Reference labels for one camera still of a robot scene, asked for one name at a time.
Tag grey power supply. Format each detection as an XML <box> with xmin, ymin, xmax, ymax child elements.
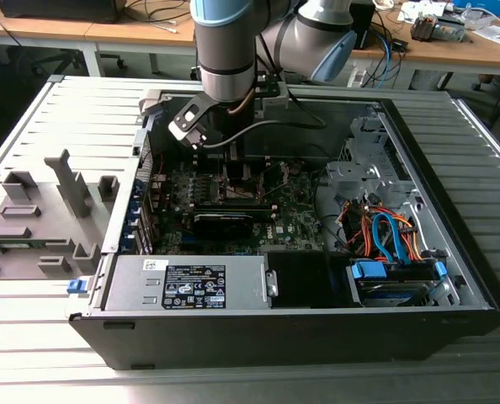
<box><xmin>101</xmin><ymin>254</ymin><xmax>273</xmax><ymax>313</ymax></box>

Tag metal heat sink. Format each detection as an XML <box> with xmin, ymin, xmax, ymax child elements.
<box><xmin>409</xmin><ymin>12</ymin><xmax>439</xmax><ymax>42</ymax></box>

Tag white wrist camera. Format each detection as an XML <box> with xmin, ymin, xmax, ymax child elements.
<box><xmin>168</xmin><ymin>94</ymin><xmax>212</xmax><ymax>149</ymax></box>

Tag black RAM slot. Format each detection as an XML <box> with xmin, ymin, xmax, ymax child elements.
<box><xmin>193</xmin><ymin>151</ymin><xmax>273</xmax><ymax>171</ymax></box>

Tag blue cable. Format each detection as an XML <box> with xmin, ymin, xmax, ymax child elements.
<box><xmin>378</xmin><ymin>33</ymin><xmax>401</xmax><ymax>85</ymax></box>

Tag wooden desk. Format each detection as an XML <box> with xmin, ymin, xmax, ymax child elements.
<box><xmin>0</xmin><ymin>0</ymin><xmax>197</xmax><ymax>79</ymax></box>
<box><xmin>350</xmin><ymin>0</ymin><xmax>500</xmax><ymax>92</ymax></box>

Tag green motherboard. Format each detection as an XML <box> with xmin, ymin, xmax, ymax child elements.
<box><xmin>148</xmin><ymin>157</ymin><xmax>333</xmax><ymax>258</ymax></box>

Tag grey parts rack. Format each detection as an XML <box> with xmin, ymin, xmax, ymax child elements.
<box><xmin>0</xmin><ymin>149</ymin><xmax>121</xmax><ymax>282</ymax></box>

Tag green RAM stick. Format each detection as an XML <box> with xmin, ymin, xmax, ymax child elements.
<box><xmin>0</xmin><ymin>240</ymin><xmax>48</xmax><ymax>250</ymax></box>

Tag black speaker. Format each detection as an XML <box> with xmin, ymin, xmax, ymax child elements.
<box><xmin>353</xmin><ymin>1</ymin><xmax>376</xmax><ymax>51</ymax></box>

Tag metal socket cover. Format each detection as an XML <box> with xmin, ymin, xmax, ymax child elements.
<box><xmin>256</xmin><ymin>161</ymin><xmax>294</xmax><ymax>199</ymax></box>

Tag blue box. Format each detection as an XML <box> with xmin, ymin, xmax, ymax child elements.
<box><xmin>451</xmin><ymin>0</ymin><xmax>500</xmax><ymax>13</ymax></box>

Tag orange wire bundle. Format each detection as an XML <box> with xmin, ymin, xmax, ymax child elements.
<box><xmin>347</xmin><ymin>208</ymin><xmax>376</xmax><ymax>256</ymax></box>
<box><xmin>391</xmin><ymin>214</ymin><xmax>425</xmax><ymax>263</ymax></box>

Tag blue wire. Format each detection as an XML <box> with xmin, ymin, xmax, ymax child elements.
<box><xmin>370</xmin><ymin>211</ymin><xmax>407</xmax><ymax>264</ymax></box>

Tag black graphics card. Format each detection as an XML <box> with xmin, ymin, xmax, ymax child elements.
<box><xmin>189</xmin><ymin>211</ymin><xmax>256</xmax><ymax>242</ymax></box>

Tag grey device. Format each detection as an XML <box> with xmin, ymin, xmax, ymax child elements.
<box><xmin>433</xmin><ymin>14</ymin><xmax>466</xmax><ymax>43</ymax></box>

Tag white papers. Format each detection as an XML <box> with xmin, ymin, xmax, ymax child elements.
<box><xmin>396</xmin><ymin>1</ymin><xmax>449</xmax><ymax>22</ymax></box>

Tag black camera cable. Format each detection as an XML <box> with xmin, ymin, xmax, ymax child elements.
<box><xmin>201</xmin><ymin>94</ymin><xmax>329</xmax><ymax>149</ymax></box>

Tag hard disk in blue carrier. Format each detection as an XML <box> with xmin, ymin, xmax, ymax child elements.
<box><xmin>344</xmin><ymin>257</ymin><xmax>449</xmax><ymax>308</ymax></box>

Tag black PC case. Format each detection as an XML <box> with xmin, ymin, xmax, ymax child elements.
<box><xmin>66</xmin><ymin>90</ymin><xmax>500</xmax><ymax>371</ymax></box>

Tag black RAM stick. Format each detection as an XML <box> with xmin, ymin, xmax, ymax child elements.
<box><xmin>232</xmin><ymin>208</ymin><xmax>278</xmax><ymax>223</ymax></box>
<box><xmin>193</xmin><ymin>200</ymin><xmax>277</xmax><ymax>212</ymax></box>

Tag black office chair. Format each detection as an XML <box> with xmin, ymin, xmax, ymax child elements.
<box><xmin>16</xmin><ymin>45</ymin><xmax>127</xmax><ymax>79</ymax></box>

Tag grey metal drive cage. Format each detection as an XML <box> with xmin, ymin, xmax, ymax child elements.
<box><xmin>324</xmin><ymin>116</ymin><xmax>424</xmax><ymax>208</ymax></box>

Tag black box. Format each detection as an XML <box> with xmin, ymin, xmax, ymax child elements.
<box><xmin>0</xmin><ymin>0</ymin><xmax>127</xmax><ymax>24</ymax></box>

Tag CPU socket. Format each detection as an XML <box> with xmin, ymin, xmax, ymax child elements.
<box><xmin>210</xmin><ymin>173</ymin><xmax>264</xmax><ymax>203</ymax></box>

